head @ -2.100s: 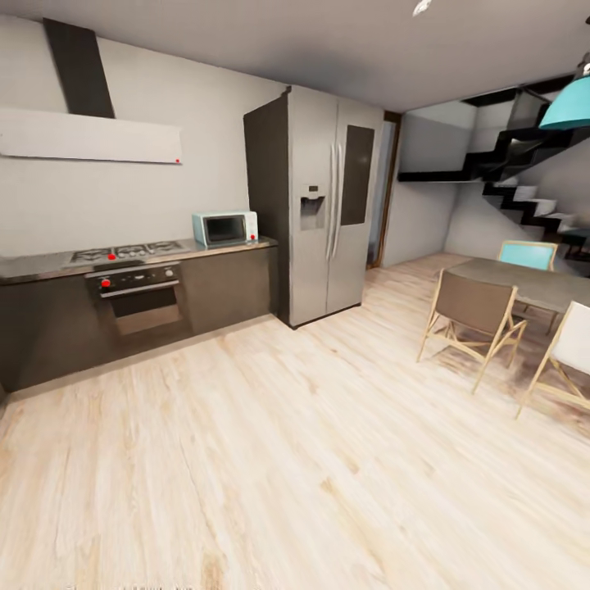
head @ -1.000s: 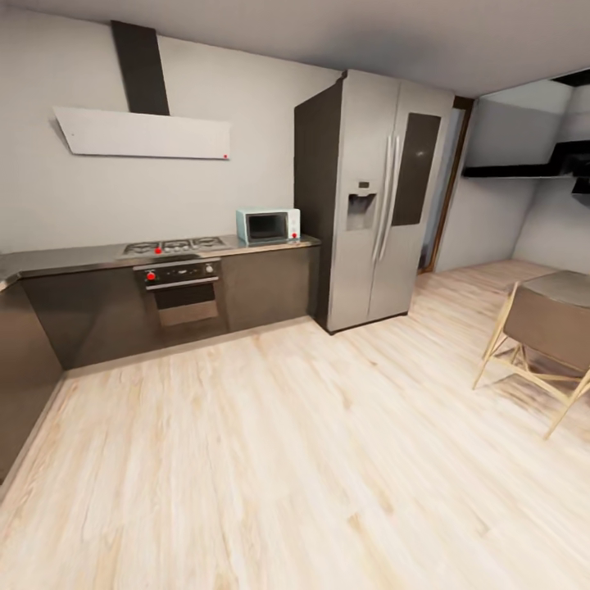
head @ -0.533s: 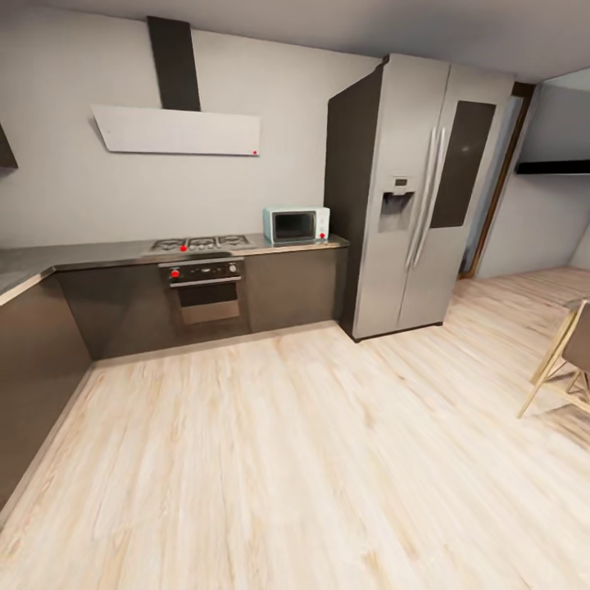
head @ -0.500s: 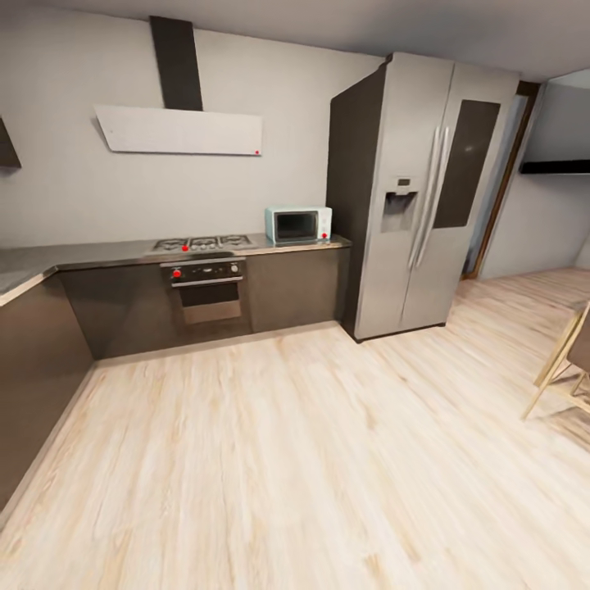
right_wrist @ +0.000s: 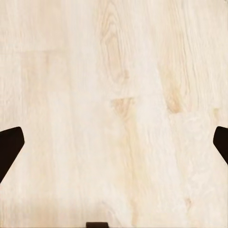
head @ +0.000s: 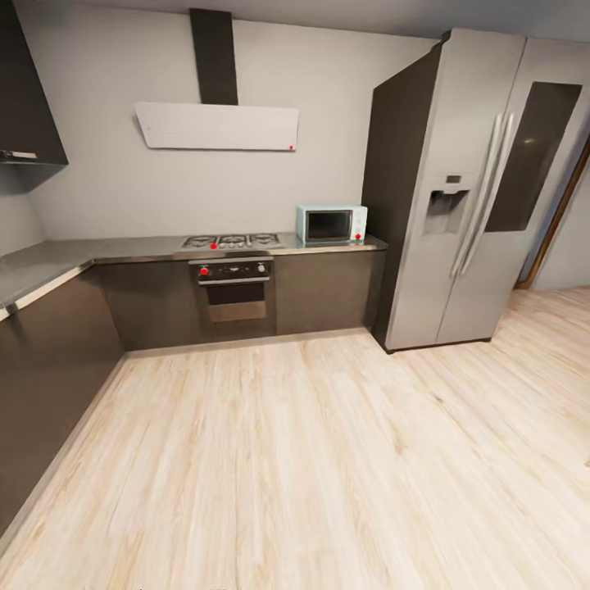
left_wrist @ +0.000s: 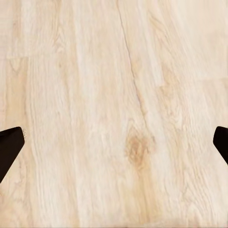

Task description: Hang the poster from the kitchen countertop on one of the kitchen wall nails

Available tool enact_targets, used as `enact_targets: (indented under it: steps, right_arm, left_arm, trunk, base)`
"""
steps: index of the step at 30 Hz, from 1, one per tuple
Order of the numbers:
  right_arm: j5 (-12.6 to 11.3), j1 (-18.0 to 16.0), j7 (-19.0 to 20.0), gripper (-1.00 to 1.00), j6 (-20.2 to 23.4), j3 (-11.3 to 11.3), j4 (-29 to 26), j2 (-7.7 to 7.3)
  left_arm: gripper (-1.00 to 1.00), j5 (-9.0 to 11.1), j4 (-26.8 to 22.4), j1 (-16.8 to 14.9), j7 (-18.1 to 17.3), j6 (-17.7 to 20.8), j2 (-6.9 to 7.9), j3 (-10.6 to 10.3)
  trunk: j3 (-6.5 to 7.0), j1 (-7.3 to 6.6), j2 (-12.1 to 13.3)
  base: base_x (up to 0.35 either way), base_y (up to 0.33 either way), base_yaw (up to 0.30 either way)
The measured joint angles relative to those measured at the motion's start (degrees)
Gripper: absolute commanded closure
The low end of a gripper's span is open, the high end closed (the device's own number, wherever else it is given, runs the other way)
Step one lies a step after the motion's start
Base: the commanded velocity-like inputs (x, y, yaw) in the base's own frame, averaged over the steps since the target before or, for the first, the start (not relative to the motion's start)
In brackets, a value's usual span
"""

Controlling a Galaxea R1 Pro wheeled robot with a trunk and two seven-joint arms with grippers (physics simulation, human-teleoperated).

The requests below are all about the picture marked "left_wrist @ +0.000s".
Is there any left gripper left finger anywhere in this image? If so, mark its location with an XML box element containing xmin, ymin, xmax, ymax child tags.
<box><xmin>0</xmin><ymin>126</ymin><xmax>25</xmax><ymax>183</ymax></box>

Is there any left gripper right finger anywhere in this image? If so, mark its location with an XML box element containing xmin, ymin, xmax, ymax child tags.
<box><xmin>213</xmin><ymin>126</ymin><xmax>228</xmax><ymax>165</ymax></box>

